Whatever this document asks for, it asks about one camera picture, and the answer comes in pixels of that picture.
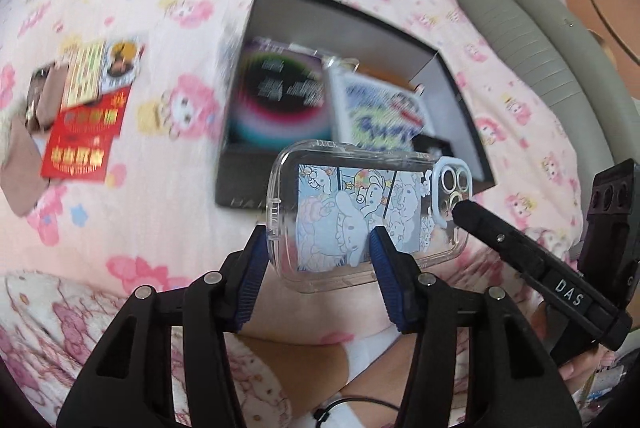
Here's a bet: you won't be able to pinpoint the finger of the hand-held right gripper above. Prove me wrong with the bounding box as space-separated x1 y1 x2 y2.
452 201 547 277

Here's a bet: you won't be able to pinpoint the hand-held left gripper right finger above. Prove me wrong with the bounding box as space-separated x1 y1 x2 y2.
370 225 583 428

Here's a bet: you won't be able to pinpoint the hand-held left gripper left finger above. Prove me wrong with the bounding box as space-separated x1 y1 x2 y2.
56 223 268 428

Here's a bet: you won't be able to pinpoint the white strap black watch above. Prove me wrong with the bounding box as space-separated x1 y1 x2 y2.
412 133 453 159

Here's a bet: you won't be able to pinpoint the clear cartoon phone case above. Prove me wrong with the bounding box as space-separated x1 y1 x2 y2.
267 139 476 294

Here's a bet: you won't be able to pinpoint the black cardboard box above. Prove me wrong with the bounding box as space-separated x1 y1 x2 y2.
215 0 496 209

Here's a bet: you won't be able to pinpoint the purple rainbow ring package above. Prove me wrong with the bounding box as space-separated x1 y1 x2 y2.
225 36 333 149

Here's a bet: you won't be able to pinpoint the white shorts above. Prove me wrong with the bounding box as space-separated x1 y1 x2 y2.
345 328 396 381

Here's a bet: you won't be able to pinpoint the person's leg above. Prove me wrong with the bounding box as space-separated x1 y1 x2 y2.
225 333 416 428

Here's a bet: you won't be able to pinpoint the pink cartoon printed blanket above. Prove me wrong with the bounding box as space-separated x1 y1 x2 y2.
0 0 586 344

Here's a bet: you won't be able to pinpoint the white pink printed quilt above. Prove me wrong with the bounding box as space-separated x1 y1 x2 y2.
0 272 296 428

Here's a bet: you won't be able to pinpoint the red gold envelope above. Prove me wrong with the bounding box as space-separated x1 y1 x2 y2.
39 84 132 183

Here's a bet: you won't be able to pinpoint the wooden comb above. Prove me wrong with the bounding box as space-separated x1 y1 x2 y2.
0 113 45 215

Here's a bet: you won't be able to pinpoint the round portrait sticker card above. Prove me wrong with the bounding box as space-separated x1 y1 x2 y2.
100 36 146 92

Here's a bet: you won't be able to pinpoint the brown sachet packet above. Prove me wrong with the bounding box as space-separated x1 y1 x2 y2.
25 61 71 131

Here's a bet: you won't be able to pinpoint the black cable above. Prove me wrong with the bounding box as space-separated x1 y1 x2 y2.
314 397 401 421

